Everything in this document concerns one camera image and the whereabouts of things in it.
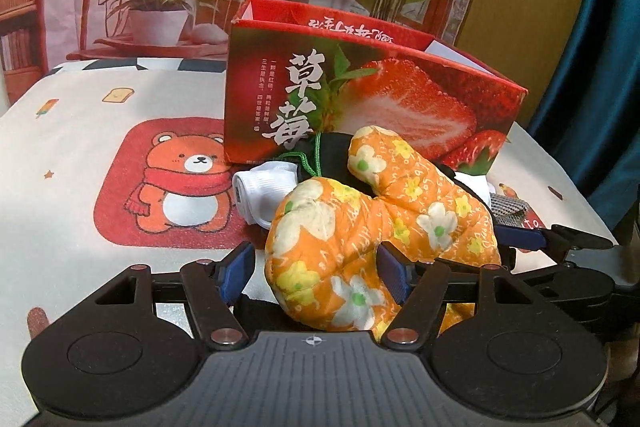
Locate red strawberry print cardboard box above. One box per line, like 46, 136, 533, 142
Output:
223, 0, 529, 172

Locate black cloth eye mask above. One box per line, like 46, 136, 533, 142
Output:
295, 132, 483, 198

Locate blue curtain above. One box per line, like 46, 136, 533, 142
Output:
525, 0, 640, 235

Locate white sock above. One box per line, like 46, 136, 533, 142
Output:
232, 160, 302, 228

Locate bear print table cloth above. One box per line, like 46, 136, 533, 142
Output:
0, 56, 618, 413

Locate orange floral oven mitt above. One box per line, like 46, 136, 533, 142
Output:
262, 125, 502, 347

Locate grey mesh cloth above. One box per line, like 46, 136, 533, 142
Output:
487, 192, 529, 228

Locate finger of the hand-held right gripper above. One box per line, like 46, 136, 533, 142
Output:
492, 224, 616, 259

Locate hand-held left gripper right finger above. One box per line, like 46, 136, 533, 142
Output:
376, 243, 543, 353

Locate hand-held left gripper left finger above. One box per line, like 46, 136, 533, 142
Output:
97, 242, 256, 353

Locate green cord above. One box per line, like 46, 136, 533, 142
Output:
277, 134, 325, 181

